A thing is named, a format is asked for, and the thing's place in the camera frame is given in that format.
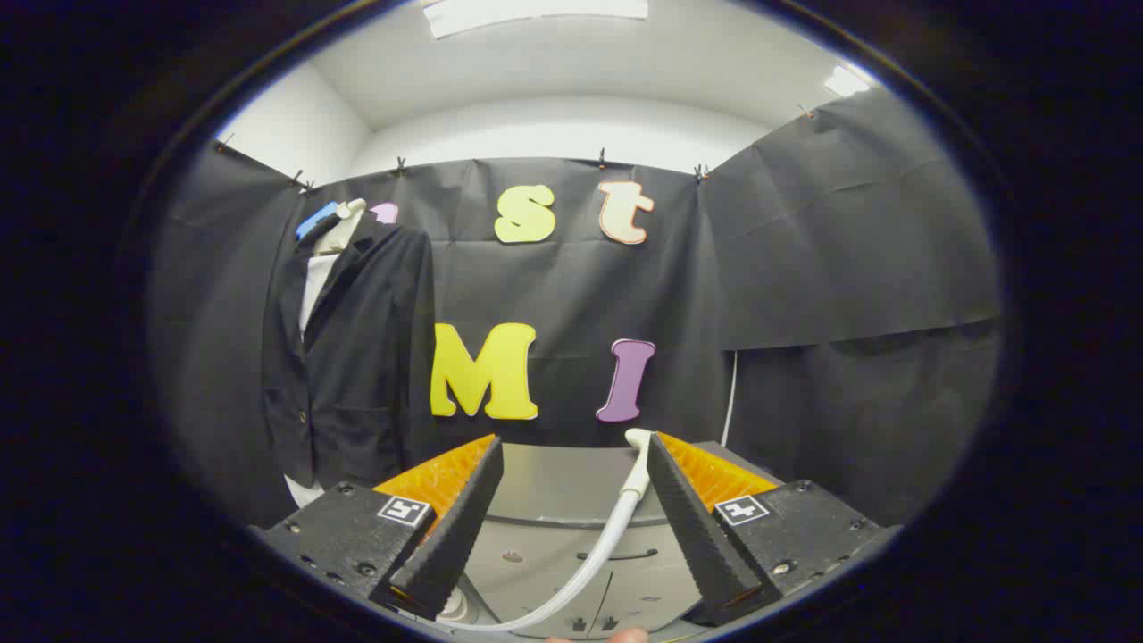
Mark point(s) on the white shirt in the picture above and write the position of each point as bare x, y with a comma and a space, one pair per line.
314, 286

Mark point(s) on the black backdrop cloth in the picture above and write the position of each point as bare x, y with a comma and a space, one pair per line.
580, 286

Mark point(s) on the row of black backdrop clips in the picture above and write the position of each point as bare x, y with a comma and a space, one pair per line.
601, 161

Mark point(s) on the small ceiling light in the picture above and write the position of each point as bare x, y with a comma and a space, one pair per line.
846, 82

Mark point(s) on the grey drawer cabinet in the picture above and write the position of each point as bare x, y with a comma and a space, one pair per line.
563, 482

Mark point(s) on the black suit jacket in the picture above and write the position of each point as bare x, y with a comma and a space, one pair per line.
366, 357

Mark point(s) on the cream clothes hanger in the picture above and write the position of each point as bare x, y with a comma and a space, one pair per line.
344, 230

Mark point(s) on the white garment steamer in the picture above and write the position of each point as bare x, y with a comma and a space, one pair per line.
636, 473

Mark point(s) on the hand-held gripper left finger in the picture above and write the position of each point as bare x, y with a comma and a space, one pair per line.
455, 527

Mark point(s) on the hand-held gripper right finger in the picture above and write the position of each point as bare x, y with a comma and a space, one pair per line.
705, 545

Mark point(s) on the long ceiling light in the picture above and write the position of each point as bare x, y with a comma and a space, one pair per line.
536, 12

